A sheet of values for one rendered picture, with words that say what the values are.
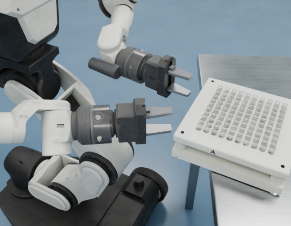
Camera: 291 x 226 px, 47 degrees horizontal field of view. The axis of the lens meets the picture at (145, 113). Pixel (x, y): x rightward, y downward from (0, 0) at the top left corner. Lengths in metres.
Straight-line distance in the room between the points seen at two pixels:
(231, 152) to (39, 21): 0.58
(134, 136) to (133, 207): 0.75
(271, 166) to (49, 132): 0.46
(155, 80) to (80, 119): 0.26
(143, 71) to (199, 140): 0.27
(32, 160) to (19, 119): 0.78
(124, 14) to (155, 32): 1.98
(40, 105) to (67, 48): 2.19
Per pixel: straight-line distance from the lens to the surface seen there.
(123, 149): 1.10
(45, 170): 1.45
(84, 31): 3.12
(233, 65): 1.10
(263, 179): 0.74
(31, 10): 0.90
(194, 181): 1.52
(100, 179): 1.07
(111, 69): 0.92
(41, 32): 0.95
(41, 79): 1.04
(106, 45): 0.93
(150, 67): 0.88
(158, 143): 1.96
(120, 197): 1.49
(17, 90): 1.04
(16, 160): 1.52
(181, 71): 0.86
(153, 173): 1.56
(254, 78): 1.06
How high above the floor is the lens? 1.42
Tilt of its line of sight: 41 degrees down
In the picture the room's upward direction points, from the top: straight up
